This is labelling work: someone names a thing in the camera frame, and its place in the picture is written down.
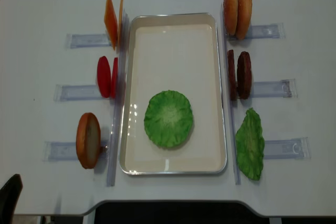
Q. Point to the red tomato slice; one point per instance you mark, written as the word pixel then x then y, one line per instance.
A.
pixel 104 77
pixel 114 79

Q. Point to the green lettuce leaf on tray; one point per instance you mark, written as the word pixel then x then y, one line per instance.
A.
pixel 168 119

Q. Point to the left brown meat patty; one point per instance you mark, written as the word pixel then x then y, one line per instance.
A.
pixel 231 75

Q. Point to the brown meat patty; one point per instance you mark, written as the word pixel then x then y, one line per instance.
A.
pixel 244 75
pixel 231 75

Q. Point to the right brown meat patty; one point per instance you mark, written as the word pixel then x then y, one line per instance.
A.
pixel 244 75

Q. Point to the green lettuce leaf in rack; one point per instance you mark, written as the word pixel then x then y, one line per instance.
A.
pixel 250 145

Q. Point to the left orange cheese slice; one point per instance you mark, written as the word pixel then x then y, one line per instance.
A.
pixel 111 24

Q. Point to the orange cheese slice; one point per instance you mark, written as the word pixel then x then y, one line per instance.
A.
pixel 111 24
pixel 120 24

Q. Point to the right orange cheese slice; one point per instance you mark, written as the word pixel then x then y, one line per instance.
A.
pixel 120 24

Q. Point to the white rectangular metal tray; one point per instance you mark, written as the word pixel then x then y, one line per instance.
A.
pixel 180 53

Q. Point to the bun half on left rack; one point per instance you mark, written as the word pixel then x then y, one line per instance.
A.
pixel 88 140

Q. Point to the left golden bun half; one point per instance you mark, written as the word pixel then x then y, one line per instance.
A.
pixel 230 15

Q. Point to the golden bun half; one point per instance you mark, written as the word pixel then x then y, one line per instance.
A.
pixel 244 17
pixel 230 15

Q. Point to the left clear acrylic rack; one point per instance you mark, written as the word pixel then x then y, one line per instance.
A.
pixel 65 151

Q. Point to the clear acrylic rack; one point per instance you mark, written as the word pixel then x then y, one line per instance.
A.
pixel 65 151
pixel 296 148

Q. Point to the right golden bun half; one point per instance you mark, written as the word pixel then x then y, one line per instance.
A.
pixel 244 17

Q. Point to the right clear acrylic rack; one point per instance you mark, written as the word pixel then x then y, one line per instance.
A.
pixel 296 148

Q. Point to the black object at table corner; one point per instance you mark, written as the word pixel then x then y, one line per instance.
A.
pixel 10 193

